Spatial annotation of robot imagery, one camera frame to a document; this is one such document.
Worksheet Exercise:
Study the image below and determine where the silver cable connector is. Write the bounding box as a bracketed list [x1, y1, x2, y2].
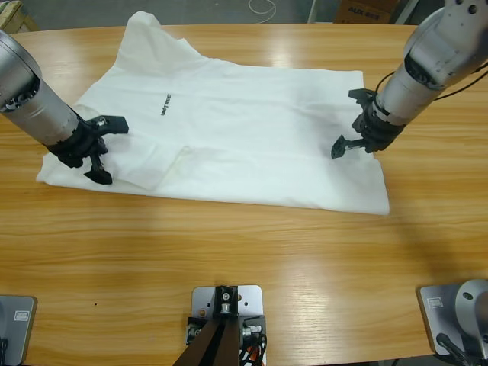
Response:
[240, 318, 267, 344]
[185, 316, 207, 346]

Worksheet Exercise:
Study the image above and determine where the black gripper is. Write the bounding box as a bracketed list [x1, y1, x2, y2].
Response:
[329, 88, 406, 160]
[47, 114, 130, 187]

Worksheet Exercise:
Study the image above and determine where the wooden pallet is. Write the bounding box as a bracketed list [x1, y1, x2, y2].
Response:
[0, 0, 39, 34]

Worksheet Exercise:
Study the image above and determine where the black bracket with silver roller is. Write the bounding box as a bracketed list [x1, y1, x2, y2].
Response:
[213, 284, 240, 320]

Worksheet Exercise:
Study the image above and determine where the white t-shirt with black logo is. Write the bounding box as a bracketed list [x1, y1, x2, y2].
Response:
[35, 10, 391, 217]

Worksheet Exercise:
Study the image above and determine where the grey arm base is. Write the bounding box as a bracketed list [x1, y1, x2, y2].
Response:
[0, 295, 38, 366]
[416, 279, 488, 359]

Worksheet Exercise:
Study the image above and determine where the brown cardboard box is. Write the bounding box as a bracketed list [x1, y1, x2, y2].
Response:
[334, 0, 400, 24]

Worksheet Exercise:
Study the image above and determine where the white mount block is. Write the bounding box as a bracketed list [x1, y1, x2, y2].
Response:
[190, 284, 267, 366]

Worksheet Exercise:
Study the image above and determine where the black and orange cable bundle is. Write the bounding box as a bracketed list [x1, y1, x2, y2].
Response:
[238, 335, 268, 366]

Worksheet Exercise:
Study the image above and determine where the white floor cable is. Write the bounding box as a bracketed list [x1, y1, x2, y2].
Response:
[247, 0, 278, 24]

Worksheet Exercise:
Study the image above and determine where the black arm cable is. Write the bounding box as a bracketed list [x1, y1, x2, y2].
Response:
[375, 63, 488, 101]

